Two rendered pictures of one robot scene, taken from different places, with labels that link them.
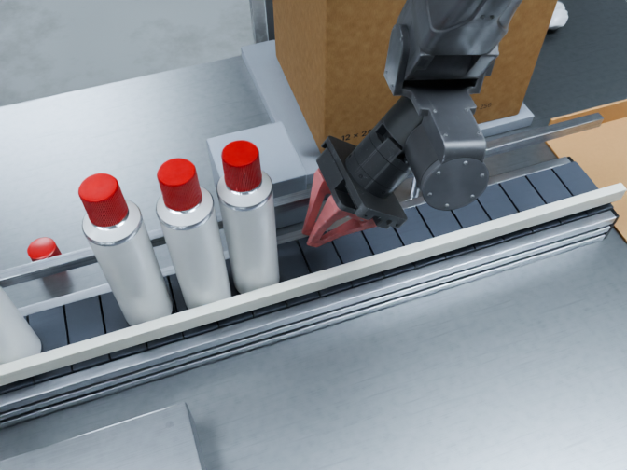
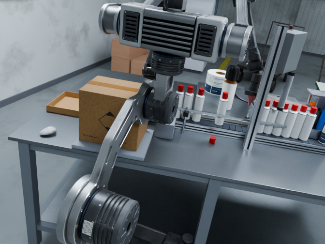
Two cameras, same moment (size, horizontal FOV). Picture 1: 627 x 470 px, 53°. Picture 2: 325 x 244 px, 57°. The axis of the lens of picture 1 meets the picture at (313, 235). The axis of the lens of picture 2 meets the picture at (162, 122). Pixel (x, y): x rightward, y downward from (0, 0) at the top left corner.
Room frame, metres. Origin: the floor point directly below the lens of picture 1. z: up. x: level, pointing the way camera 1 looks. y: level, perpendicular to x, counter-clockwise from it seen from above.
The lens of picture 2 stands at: (1.92, 0.68, 1.64)
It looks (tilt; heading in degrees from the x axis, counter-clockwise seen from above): 26 degrees down; 204
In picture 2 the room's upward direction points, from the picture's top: 8 degrees clockwise
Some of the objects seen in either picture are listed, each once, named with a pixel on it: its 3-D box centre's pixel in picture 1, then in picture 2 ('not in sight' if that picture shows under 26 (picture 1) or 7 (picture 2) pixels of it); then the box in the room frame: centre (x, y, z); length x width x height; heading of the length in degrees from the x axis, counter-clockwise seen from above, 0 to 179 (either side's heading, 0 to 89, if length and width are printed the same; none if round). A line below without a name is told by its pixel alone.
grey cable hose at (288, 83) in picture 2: not in sight; (285, 91); (0.29, 0.61, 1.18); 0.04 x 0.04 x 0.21
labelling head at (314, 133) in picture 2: not in sight; (314, 114); (0.03, 0.79, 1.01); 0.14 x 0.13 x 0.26; 109
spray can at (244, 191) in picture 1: (249, 225); (178, 101); (0.38, 0.06, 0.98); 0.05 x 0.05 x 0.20
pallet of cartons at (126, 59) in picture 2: not in sight; (143, 58); (-2.51, -1.85, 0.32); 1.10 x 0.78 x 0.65; 1
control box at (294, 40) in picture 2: not in sight; (285, 50); (0.30, 0.55, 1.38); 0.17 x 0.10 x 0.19; 164
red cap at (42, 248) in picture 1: (45, 255); (212, 139); (0.44, 0.33, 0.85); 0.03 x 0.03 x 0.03
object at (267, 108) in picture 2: not in sight; (262, 116); (0.22, 0.53, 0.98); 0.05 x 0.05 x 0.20
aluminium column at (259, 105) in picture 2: not in sight; (262, 93); (0.38, 0.51, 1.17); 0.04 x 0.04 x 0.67; 19
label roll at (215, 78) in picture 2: not in sight; (218, 82); (-0.29, 0.10, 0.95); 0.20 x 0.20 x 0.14
